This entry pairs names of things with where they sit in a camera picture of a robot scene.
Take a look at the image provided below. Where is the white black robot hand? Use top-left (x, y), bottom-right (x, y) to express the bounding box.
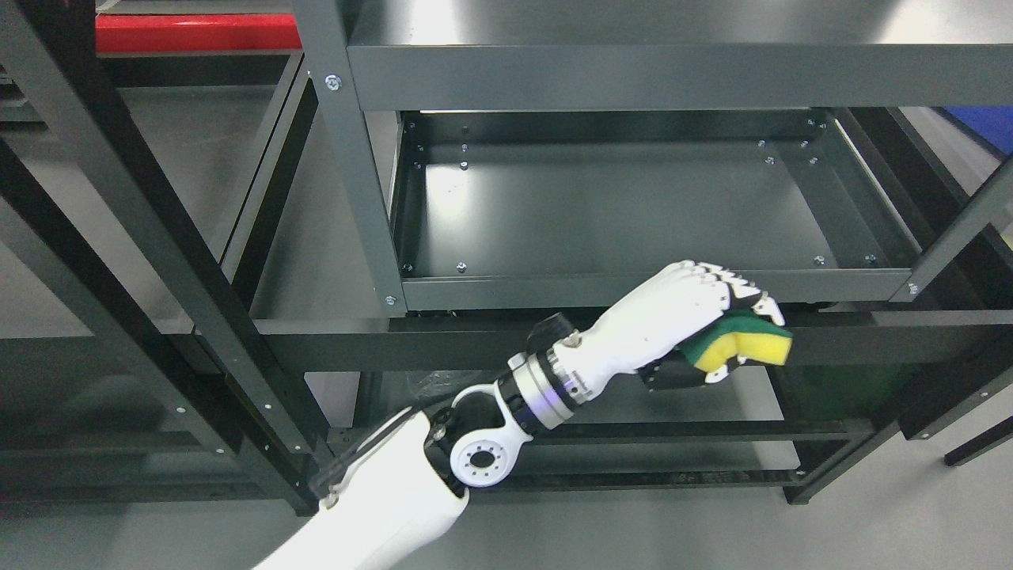
top-left (546, 260), bottom-right (785, 398)

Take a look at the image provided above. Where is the green yellow sponge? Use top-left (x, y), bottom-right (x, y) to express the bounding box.
top-left (677, 310), bottom-right (795, 378)

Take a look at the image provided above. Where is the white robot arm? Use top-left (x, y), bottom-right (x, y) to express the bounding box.
top-left (258, 315), bottom-right (643, 569)

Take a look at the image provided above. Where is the grey metal shelf unit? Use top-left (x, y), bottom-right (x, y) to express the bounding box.
top-left (267, 1), bottom-right (1011, 504)

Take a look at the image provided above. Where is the black metal shelf rack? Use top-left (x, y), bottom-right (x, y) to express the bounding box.
top-left (0, 0), bottom-right (349, 515)

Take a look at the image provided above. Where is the red bar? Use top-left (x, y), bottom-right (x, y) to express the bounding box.
top-left (95, 12), bottom-right (302, 54)

